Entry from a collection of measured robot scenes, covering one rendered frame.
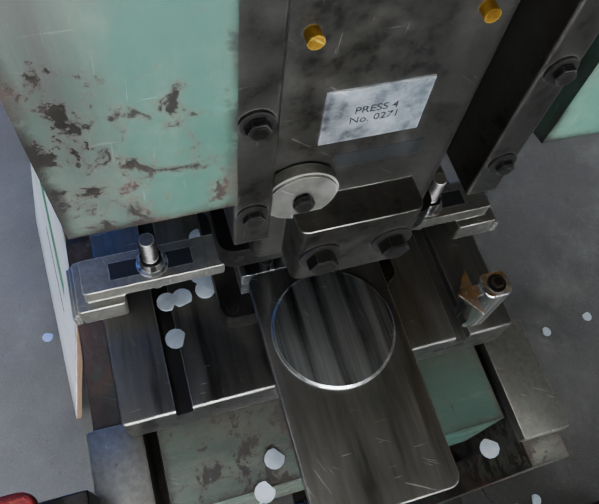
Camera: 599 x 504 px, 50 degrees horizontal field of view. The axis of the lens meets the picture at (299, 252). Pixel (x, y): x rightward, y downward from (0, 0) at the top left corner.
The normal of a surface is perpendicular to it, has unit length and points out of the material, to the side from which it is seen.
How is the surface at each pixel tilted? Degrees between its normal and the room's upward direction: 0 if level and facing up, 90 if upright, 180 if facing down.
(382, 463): 0
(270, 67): 90
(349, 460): 0
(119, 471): 0
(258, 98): 90
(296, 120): 90
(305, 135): 90
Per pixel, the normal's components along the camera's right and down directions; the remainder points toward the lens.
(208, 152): 0.28, 0.87
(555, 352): 0.09, -0.45
